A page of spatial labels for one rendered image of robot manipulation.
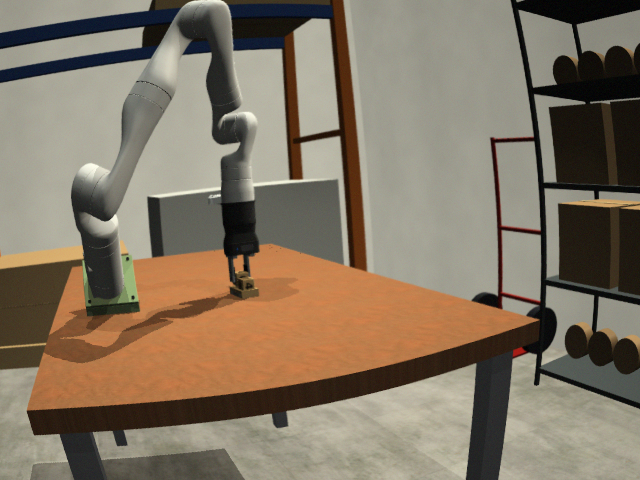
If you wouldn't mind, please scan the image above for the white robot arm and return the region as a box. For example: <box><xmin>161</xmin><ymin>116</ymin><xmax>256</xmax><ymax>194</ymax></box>
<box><xmin>71</xmin><ymin>0</ymin><xmax>257</xmax><ymax>299</ymax></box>

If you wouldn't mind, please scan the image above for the tan wooden tray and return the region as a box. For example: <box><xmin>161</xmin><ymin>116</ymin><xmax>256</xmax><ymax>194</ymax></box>
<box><xmin>229</xmin><ymin>286</ymin><xmax>259</xmax><ymax>299</ymax></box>

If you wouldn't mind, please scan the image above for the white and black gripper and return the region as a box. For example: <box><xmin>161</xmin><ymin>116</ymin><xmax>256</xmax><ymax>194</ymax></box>
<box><xmin>208</xmin><ymin>178</ymin><xmax>260</xmax><ymax>283</ymax></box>

